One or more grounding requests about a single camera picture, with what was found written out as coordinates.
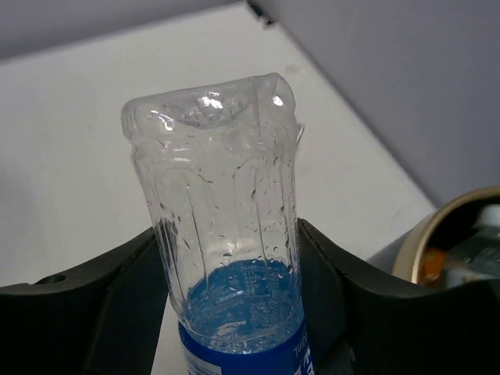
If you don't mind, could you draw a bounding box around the clear bottle blue wrap label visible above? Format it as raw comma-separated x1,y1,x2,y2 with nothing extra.
121,73,315,374

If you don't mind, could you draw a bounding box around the dark blue gold-rimmed bin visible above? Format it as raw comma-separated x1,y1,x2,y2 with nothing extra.
391,186,499,285

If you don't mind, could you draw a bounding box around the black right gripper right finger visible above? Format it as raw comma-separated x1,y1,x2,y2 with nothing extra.
298,220,499,374

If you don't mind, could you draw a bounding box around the small bottle green-blue label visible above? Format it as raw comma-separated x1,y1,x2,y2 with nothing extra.
442,205,499,288

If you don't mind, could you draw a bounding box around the orange plastic bottle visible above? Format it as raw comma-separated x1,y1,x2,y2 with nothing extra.
418,248,447,289

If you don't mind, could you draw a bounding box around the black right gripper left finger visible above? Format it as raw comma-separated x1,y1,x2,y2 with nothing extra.
1,229,168,375

